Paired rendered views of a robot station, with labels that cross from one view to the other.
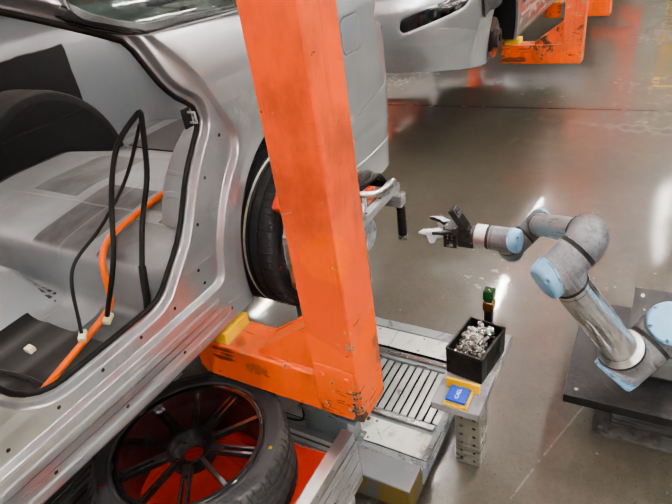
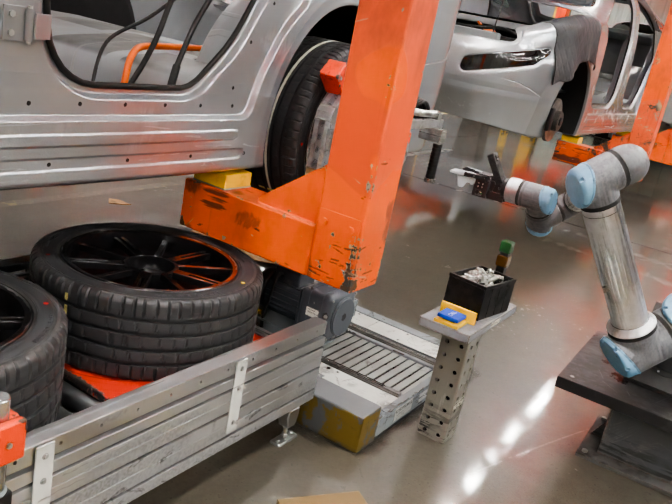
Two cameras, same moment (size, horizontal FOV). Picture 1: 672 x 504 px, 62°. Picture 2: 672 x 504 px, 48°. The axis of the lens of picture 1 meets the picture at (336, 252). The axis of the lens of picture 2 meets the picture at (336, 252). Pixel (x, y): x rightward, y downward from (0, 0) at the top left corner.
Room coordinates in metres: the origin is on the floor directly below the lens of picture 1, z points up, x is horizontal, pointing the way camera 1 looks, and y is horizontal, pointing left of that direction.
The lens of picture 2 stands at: (-0.82, 0.21, 1.27)
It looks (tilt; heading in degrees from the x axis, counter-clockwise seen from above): 17 degrees down; 356
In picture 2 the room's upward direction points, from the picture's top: 12 degrees clockwise
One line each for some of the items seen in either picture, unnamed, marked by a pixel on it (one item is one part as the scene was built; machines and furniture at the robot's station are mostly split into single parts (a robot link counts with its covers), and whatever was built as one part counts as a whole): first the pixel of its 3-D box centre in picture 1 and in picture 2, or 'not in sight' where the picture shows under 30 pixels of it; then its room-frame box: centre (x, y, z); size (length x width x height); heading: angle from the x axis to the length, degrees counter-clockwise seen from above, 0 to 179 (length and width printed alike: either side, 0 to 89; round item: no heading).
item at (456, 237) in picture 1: (459, 234); (491, 186); (1.82, -0.48, 0.80); 0.12 x 0.08 x 0.09; 56
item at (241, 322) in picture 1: (223, 324); (223, 175); (1.62, 0.44, 0.71); 0.14 x 0.14 x 0.05; 56
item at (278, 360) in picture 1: (262, 337); (263, 194); (1.52, 0.30, 0.69); 0.52 x 0.17 x 0.35; 56
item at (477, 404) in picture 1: (473, 369); (470, 314); (1.47, -0.43, 0.44); 0.43 x 0.17 x 0.03; 146
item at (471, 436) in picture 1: (471, 417); (450, 378); (1.45, -0.41, 0.21); 0.10 x 0.10 x 0.42; 56
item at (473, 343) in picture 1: (475, 347); (479, 290); (1.50, -0.45, 0.51); 0.20 x 0.14 x 0.13; 138
